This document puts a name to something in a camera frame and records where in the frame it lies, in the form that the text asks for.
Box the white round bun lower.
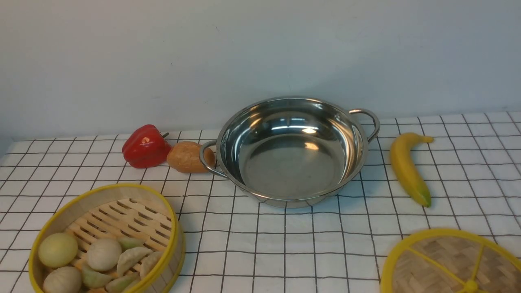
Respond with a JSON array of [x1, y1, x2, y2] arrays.
[[43, 266, 82, 293]]

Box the red bell pepper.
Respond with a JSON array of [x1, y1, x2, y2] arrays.
[[121, 124, 171, 168]]

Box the white grid tablecloth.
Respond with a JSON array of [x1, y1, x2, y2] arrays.
[[0, 111, 521, 293]]

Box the white round bun upper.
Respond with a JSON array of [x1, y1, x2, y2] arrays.
[[86, 238, 122, 271]]

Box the brown potato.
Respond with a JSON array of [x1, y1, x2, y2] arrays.
[[167, 141, 208, 174]]

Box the yellow rimmed woven steamer lid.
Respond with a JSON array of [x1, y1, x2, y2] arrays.
[[380, 228, 521, 293]]

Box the stainless steel pot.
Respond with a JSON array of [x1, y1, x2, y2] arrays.
[[199, 96, 380, 208]]

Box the yellow banana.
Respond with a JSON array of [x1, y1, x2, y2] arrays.
[[390, 132, 435, 208]]

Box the yellow rimmed bamboo steamer basket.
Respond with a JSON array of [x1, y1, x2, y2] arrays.
[[28, 184, 185, 293]]

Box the pale yellow round bun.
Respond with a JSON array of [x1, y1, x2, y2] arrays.
[[38, 232, 79, 268]]

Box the white round bun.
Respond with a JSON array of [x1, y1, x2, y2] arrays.
[[86, 238, 122, 271], [43, 266, 82, 293]]

